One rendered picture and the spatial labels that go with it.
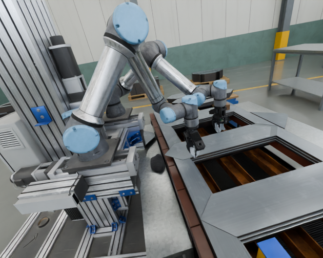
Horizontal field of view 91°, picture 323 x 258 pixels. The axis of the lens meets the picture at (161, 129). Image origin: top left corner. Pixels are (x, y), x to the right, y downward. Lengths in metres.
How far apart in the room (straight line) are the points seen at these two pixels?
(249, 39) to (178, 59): 3.23
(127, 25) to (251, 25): 8.48
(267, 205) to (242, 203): 0.09
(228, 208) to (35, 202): 0.81
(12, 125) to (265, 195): 1.22
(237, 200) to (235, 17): 8.26
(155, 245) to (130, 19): 0.88
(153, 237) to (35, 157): 0.78
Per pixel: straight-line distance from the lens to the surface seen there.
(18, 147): 1.16
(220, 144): 1.06
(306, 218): 0.82
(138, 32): 0.60
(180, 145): 1.06
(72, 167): 0.82
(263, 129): 1.26
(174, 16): 8.06
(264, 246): 0.65
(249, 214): 0.74
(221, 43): 8.45
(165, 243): 0.86
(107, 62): 0.59
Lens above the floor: 1.45
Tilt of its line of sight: 28 degrees down
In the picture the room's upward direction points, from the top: 11 degrees counter-clockwise
